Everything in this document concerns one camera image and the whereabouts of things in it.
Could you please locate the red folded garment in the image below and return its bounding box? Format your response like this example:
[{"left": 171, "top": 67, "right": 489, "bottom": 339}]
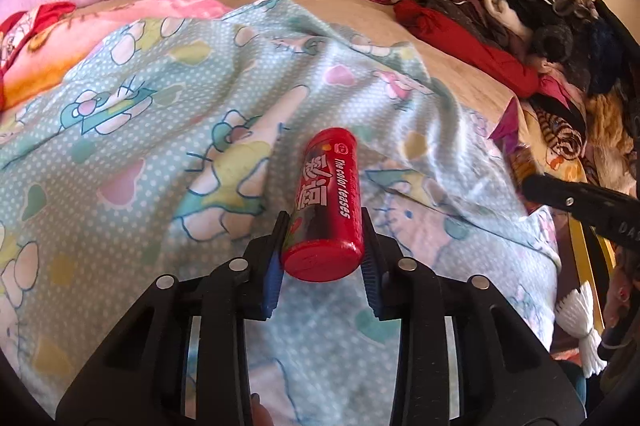
[{"left": 394, "top": 0, "right": 540, "bottom": 98}]

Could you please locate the yellow rimmed black trash bin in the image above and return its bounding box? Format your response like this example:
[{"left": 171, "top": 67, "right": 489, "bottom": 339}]
[{"left": 568, "top": 217, "right": 615, "bottom": 333}]

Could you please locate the red cylindrical candy can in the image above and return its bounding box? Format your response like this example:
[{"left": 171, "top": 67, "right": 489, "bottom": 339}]
[{"left": 281, "top": 128, "right": 364, "bottom": 283}]

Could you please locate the pink orange cartoon blanket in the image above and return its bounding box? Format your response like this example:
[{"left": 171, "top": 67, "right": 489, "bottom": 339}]
[{"left": 1, "top": 0, "right": 230, "bottom": 111}]

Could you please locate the right hand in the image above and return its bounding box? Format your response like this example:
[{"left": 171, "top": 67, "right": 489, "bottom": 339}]
[{"left": 602, "top": 246, "right": 639, "bottom": 351}]

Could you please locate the pile of mixed clothes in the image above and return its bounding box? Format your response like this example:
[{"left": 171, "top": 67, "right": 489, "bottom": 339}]
[{"left": 413, "top": 0, "right": 639, "bottom": 195}]

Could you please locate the left hand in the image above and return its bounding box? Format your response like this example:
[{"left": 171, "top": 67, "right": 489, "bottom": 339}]
[{"left": 250, "top": 394, "right": 274, "bottom": 426}]

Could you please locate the light blue cartoon blanket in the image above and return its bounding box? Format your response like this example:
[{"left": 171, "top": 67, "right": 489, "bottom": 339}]
[{"left": 1, "top": 0, "right": 560, "bottom": 412}]

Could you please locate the snack wrapper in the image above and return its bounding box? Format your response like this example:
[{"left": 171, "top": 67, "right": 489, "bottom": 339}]
[{"left": 488, "top": 95, "right": 544, "bottom": 211}]

